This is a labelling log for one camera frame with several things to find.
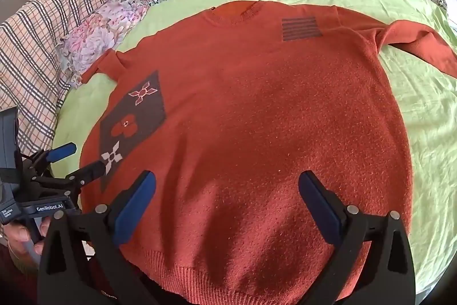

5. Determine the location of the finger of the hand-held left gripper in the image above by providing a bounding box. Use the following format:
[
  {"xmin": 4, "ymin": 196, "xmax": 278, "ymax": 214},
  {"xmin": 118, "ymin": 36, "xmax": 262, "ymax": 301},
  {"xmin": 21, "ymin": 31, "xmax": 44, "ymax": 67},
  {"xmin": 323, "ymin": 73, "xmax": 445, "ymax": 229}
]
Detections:
[
  {"xmin": 32, "ymin": 161, "xmax": 108, "ymax": 198},
  {"xmin": 21, "ymin": 143, "xmax": 77, "ymax": 180}
]

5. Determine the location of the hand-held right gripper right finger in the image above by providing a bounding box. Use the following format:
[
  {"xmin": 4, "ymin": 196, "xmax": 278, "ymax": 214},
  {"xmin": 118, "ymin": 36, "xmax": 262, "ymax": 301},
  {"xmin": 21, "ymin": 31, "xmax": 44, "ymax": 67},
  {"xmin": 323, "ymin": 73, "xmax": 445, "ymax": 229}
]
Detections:
[{"xmin": 298, "ymin": 170, "xmax": 416, "ymax": 305}]

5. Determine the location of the light green bed sheet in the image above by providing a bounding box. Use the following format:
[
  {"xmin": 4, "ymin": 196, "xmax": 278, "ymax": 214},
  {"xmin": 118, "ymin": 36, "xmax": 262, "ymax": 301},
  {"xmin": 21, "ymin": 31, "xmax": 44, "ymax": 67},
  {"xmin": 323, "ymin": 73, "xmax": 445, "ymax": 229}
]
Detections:
[{"xmin": 50, "ymin": 0, "xmax": 457, "ymax": 295}]

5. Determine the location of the person's left hand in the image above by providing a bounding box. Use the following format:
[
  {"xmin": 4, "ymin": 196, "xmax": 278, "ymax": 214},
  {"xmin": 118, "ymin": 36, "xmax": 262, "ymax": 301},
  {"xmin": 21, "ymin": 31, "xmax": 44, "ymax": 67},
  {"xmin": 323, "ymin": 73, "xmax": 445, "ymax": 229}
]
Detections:
[{"xmin": 0, "ymin": 219, "xmax": 51, "ymax": 270}]

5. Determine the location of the orange knit sweater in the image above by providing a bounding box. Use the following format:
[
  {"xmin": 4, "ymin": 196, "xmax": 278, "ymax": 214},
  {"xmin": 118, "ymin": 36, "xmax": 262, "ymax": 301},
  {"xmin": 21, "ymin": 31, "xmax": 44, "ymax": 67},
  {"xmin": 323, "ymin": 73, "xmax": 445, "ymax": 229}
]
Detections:
[{"xmin": 79, "ymin": 1, "xmax": 457, "ymax": 305}]

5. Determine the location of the pink floral ruffled pillow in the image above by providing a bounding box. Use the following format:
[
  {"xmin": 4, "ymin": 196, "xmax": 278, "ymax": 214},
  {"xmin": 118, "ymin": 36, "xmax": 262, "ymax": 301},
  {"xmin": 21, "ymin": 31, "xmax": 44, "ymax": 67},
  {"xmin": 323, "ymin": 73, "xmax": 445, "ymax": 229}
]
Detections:
[{"xmin": 59, "ymin": 0, "xmax": 147, "ymax": 87}]

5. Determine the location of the dark red cloth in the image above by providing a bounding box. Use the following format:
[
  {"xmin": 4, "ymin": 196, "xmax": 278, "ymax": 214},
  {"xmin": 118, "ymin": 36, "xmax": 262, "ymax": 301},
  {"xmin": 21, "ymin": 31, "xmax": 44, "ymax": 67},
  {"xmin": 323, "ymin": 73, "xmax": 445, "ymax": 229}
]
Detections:
[{"xmin": 0, "ymin": 248, "xmax": 43, "ymax": 305}]

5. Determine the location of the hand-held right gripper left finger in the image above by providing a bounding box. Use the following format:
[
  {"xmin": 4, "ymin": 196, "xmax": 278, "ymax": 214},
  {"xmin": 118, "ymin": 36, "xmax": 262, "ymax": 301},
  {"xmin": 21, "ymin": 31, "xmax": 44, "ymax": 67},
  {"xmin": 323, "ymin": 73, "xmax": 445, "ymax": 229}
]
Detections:
[{"xmin": 37, "ymin": 170, "xmax": 158, "ymax": 305}]

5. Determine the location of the beige plaid blanket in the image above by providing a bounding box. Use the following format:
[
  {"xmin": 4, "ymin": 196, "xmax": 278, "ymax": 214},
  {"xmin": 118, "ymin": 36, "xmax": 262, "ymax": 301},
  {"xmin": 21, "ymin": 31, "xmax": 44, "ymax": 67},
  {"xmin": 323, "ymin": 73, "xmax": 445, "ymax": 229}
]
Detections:
[{"xmin": 0, "ymin": 0, "xmax": 122, "ymax": 163}]

